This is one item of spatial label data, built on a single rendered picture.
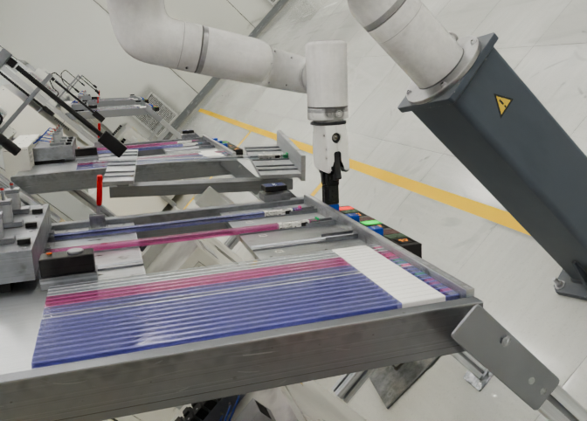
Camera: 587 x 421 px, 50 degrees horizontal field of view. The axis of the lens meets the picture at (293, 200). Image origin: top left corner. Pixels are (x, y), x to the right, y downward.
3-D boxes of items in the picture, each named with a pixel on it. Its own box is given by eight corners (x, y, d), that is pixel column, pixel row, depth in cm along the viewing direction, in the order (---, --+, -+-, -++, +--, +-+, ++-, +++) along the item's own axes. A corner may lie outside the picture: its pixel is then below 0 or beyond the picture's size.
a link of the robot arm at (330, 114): (355, 106, 126) (355, 121, 126) (339, 104, 134) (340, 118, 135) (315, 108, 123) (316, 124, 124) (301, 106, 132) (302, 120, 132)
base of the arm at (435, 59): (438, 48, 146) (386, -11, 140) (496, 30, 129) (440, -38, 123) (395, 109, 142) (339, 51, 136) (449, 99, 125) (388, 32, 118)
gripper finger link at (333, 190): (342, 174, 129) (343, 205, 131) (336, 172, 132) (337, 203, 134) (328, 175, 128) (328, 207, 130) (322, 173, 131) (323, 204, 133)
